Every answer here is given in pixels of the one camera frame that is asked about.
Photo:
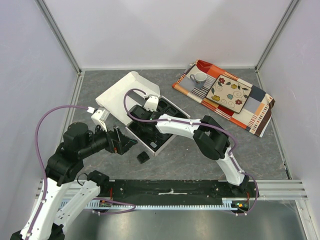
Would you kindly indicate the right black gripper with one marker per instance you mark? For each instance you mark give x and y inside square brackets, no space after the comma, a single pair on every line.
[144,122]

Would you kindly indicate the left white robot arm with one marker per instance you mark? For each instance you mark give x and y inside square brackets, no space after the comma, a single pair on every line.
[50,221]

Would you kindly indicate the patterned colourful cloth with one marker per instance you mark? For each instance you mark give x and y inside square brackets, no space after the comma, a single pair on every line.
[256,113]

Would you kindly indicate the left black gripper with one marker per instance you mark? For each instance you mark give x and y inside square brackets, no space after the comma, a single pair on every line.
[118,142]

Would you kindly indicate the slotted grey cable duct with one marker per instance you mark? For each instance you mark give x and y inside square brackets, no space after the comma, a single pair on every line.
[225,205]

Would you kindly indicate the floral square plate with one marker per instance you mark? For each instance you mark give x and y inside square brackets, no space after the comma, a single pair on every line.
[229,93]

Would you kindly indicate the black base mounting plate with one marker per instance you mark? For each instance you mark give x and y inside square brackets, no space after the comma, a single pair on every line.
[135,191]

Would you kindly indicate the black comb guard attachment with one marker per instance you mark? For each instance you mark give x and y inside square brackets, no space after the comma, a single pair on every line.
[143,157]

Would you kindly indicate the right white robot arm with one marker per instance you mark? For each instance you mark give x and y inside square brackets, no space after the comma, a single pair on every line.
[211,139]

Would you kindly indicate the white blue mug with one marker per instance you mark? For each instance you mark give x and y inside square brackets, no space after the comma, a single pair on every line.
[199,78]

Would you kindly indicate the white clipper kit box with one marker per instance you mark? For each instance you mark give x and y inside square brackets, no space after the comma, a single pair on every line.
[131,90]

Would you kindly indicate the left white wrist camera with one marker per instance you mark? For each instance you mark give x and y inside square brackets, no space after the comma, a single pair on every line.
[99,118]

